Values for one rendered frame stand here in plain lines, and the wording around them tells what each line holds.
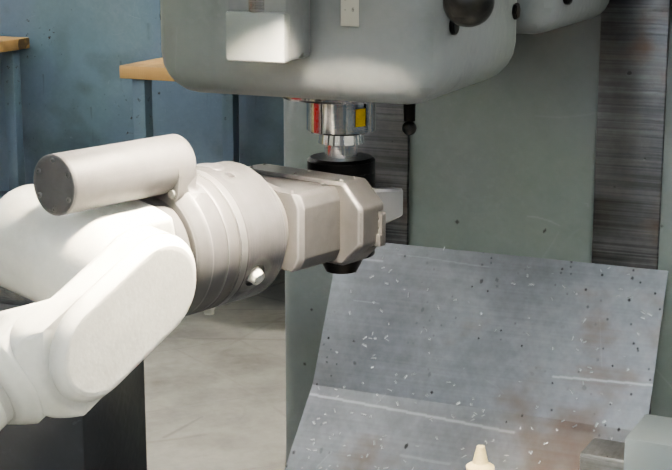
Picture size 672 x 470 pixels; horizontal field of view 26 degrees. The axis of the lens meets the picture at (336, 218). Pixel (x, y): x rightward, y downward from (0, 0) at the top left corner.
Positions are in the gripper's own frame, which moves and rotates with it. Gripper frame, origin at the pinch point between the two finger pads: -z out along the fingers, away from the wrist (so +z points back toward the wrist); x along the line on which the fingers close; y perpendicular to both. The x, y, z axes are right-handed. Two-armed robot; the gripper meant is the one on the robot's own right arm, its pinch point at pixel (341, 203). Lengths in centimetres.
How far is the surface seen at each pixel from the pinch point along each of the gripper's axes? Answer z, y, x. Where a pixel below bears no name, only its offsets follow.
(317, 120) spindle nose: 2.4, -6.0, 0.2
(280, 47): 12.2, -12.0, -5.0
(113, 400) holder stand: 4.4, 17.4, 19.0
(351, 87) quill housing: 7.1, -9.2, -6.4
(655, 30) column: -38.9, -9.8, -3.9
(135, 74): -268, 36, 303
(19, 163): -309, 85, 418
